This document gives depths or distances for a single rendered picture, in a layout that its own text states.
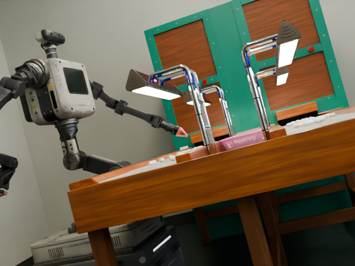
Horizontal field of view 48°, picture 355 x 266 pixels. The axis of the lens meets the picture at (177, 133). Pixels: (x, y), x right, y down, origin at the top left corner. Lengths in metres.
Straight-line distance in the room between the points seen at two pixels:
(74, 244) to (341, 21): 3.19
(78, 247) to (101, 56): 2.59
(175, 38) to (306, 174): 2.21
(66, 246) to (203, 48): 1.84
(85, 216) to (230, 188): 0.53
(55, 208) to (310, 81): 2.97
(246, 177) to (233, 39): 2.03
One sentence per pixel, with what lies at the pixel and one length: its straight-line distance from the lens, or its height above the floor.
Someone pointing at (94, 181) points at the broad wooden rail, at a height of 0.75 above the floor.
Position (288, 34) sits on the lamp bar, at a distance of 1.41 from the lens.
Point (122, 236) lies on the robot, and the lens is 2.10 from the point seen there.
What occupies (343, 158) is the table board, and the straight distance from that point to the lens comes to 1.32.
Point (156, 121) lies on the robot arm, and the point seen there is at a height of 1.01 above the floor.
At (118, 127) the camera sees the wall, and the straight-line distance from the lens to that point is 4.27.
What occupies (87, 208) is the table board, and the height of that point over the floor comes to 0.66.
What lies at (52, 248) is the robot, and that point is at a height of 0.43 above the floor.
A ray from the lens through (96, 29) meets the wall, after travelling 4.48.
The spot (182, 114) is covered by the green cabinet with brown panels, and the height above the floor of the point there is 1.04.
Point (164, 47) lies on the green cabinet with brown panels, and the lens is 3.32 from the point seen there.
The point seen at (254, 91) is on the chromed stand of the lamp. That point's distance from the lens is 1.60.
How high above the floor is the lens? 0.79
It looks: 2 degrees up
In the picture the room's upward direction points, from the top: 15 degrees counter-clockwise
